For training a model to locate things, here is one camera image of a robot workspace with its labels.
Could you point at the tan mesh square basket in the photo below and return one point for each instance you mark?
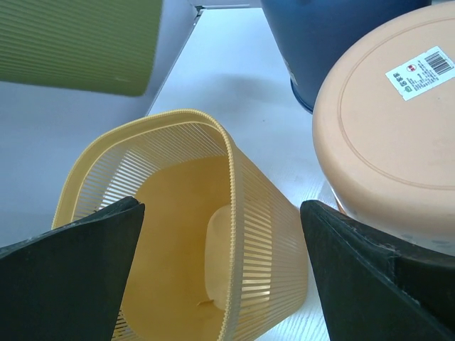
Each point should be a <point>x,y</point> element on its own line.
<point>221,254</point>

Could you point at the tan round bin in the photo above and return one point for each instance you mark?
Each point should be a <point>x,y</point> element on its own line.
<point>383,128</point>

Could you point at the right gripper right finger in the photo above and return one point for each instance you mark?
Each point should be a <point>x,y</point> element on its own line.
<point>374,286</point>

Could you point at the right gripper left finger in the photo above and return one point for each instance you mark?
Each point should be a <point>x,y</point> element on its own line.
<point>68,283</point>

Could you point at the blue round bin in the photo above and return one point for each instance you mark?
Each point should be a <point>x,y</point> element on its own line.
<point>312,35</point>

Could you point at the green mesh square basket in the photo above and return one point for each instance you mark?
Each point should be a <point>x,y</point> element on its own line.
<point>93,45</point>

